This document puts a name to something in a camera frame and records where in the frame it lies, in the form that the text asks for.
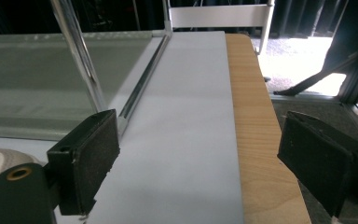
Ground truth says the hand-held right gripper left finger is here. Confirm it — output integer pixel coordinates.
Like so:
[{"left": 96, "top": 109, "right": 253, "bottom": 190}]
[{"left": 47, "top": 108, "right": 121, "bottom": 217}]

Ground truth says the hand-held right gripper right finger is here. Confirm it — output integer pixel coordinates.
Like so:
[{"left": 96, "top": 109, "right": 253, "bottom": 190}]
[{"left": 277, "top": 110, "right": 358, "bottom": 217}]

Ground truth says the black stand leg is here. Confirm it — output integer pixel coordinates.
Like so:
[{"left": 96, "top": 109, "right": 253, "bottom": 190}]
[{"left": 273, "top": 68, "right": 349, "bottom": 97}]

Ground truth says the white table sheet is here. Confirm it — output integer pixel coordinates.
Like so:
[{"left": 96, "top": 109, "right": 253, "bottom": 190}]
[{"left": 0, "top": 31, "right": 245, "bottom": 224}]

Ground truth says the dark curtain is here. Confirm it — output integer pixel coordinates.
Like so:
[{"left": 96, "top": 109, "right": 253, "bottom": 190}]
[{"left": 0, "top": 0, "right": 358, "bottom": 39}]

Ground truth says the white chair back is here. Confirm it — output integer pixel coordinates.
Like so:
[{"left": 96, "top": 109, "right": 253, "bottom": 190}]
[{"left": 162, "top": 0, "right": 276, "bottom": 55}]

